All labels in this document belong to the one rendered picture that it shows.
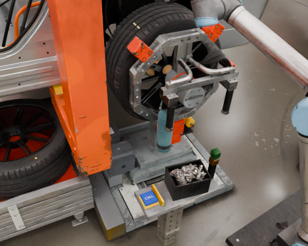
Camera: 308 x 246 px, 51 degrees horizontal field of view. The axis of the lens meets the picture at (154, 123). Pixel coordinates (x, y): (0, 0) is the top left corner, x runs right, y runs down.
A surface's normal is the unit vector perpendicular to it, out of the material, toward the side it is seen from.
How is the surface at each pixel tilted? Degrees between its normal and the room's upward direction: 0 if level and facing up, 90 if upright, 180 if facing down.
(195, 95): 90
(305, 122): 81
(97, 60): 90
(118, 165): 90
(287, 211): 0
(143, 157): 0
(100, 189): 0
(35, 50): 90
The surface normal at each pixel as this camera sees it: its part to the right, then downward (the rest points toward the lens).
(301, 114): -0.77, 0.26
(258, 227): 0.04, -0.76
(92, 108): 0.44, 0.60
